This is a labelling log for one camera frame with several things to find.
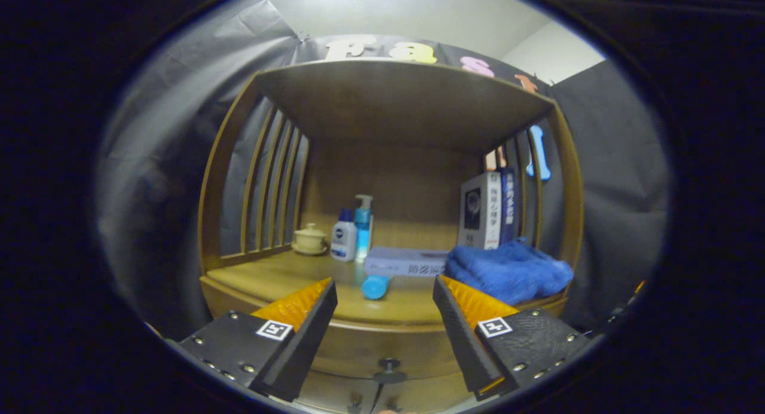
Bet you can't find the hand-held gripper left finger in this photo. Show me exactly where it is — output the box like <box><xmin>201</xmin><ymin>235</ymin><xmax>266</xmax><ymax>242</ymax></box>
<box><xmin>178</xmin><ymin>278</ymin><xmax>338</xmax><ymax>403</ymax></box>

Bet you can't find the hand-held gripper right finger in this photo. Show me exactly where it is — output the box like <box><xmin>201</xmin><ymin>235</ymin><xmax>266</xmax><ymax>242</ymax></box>
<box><xmin>433</xmin><ymin>275</ymin><xmax>592</xmax><ymax>401</ymax></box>

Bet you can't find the wooden drawer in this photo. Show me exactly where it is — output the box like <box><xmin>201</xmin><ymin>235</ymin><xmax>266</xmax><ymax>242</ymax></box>
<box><xmin>200</xmin><ymin>280</ymin><xmax>568</xmax><ymax>384</ymax></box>

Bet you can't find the blue white tube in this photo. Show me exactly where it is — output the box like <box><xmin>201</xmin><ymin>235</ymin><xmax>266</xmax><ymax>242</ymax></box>
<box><xmin>361</xmin><ymin>274</ymin><xmax>392</xmax><ymax>300</ymax></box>

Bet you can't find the wooden cabinet door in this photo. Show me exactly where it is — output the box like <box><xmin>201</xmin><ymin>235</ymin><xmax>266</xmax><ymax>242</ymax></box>
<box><xmin>299</xmin><ymin>372</ymin><xmax>380</xmax><ymax>413</ymax></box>
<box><xmin>382</xmin><ymin>381</ymin><xmax>473</xmax><ymax>413</ymax></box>

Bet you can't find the wooden countertop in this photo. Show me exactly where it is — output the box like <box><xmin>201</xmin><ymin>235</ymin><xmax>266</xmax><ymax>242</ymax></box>
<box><xmin>203</xmin><ymin>250</ymin><xmax>568</xmax><ymax>328</ymax></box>

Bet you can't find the wooden cabinet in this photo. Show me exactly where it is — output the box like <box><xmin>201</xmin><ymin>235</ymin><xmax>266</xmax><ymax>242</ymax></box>
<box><xmin>198</xmin><ymin>59</ymin><xmax>585</xmax><ymax>413</ymax></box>

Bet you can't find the blue towel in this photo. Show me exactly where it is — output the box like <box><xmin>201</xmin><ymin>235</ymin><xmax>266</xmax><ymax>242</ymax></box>
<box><xmin>445</xmin><ymin>240</ymin><xmax>574</xmax><ymax>307</ymax></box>

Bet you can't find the beige lidded teacup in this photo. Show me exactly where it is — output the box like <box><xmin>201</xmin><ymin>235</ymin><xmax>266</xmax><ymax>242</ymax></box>
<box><xmin>292</xmin><ymin>223</ymin><xmax>328</xmax><ymax>256</ymax></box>

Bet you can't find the flat lying pale book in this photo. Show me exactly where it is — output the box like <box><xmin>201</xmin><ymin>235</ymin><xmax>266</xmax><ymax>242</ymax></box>
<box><xmin>363</xmin><ymin>247</ymin><xmax>452</xmax><ymax>278</ymax></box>

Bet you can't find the white lotion bottle blue cap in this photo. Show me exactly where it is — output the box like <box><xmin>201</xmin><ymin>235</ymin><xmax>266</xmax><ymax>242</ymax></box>
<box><xmin>331</xmin><ymin>208</ymin><xmax>358</xmax><ymax>262</ymax></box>

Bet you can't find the blue pump bottle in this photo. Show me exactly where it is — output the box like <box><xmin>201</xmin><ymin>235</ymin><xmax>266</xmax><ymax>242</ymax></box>
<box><xmin>354</xmin><ymin>194</ymin><xmax>375</xmax><ymax>262</ymax></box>

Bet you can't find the dark blue standing book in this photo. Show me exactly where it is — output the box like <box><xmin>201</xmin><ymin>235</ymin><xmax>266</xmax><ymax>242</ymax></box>
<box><xmin>499</xmin><ymin>166</ymin><xmax>518</xmax><ymax>246</ymax></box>

